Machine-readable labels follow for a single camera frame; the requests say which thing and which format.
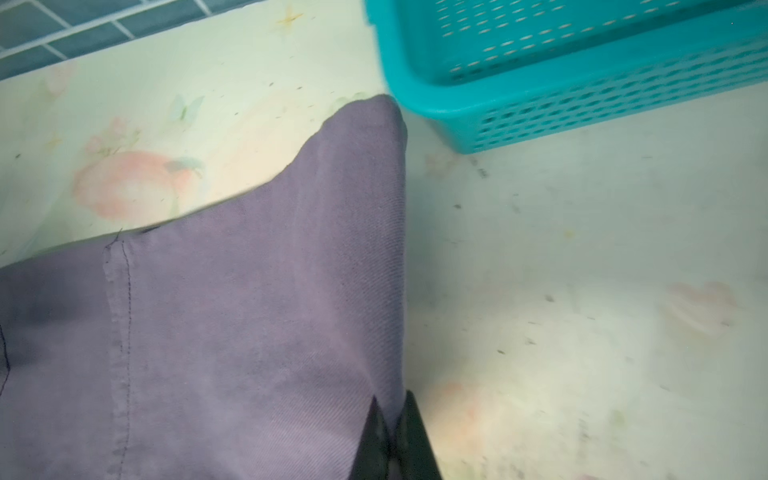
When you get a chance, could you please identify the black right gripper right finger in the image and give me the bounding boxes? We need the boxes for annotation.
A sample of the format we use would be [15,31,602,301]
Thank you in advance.
[394,391,443,480]

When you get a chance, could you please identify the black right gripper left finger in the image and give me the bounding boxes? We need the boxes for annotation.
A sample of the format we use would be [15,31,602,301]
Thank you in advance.
[349,397,390,480]

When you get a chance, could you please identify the purple trousers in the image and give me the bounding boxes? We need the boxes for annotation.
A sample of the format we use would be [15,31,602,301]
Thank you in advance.
[1,95,407,479]

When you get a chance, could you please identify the teal perforated plastic basket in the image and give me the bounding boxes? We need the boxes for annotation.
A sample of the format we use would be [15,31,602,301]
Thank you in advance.
[365,0,767,154]

